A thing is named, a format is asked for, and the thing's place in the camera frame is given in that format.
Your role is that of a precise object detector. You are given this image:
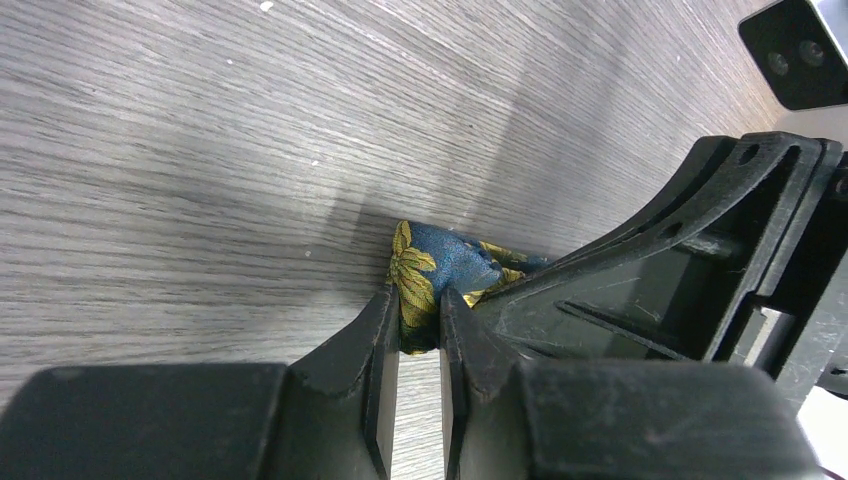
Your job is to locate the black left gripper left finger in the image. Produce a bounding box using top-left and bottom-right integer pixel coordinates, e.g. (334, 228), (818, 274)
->
(1, 286), (399, 479)

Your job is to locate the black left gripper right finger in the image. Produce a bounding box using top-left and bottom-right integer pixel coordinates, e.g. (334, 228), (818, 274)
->
(440, 288), (822, 479)

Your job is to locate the blue yellow floral tie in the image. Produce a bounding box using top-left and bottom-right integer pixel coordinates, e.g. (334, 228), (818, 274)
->
(387, 220), (548, 355)

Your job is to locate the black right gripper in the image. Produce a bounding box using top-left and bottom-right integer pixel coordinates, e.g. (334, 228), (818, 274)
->
(475, 131), (847, 398)

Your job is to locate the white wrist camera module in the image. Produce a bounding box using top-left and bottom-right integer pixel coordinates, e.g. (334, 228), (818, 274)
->
(738, 0), (847, 145)

